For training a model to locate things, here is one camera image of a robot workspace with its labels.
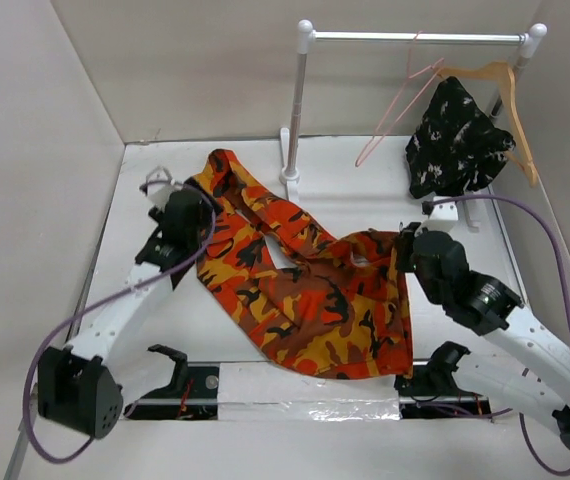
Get orange camouflage trousers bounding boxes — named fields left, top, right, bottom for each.
left=190, top=149, right=413, bottom=380

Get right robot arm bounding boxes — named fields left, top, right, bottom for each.
left=395, top=222, right=570, bottom=450

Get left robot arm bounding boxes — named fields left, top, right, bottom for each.
left=37, top=185, right=216, bottom=440

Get wooden hanger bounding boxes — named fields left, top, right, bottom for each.
left=433, top=61, right=539, bottom=187

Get black white patterned garment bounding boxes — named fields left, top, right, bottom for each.
left=405, top=76, right=516, bottom=199

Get white clothes rack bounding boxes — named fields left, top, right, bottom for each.
left=280, top=20, right=548, bottom=204

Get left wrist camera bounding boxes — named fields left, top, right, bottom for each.
left=139, top=166, right=180, bottom=209

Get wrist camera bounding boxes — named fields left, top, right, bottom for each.
left=139, top=166, right=180, bottom=209
left=419, top=196, right=459, bottom=233

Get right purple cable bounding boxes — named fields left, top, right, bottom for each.
left=432, top=194, right=570, bottom=476

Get purple cable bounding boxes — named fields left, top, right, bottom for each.
left=22, top=182, right=219, bottom=462
left=432, top=194, right=570, bottom=476

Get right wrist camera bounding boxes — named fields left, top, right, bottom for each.
left=419, top=196, right=459, bottom=233

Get pink wire hanger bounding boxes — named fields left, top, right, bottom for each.
left=354, top=30, right=444, bottom=168

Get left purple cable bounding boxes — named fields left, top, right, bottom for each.
left=22, top=182, right=219, bottom=462

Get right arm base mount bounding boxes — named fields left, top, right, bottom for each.
left=394, top=341, right=491, bottom=420

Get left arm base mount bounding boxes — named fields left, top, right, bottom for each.
left=123, top=344, right=221, bottom=421

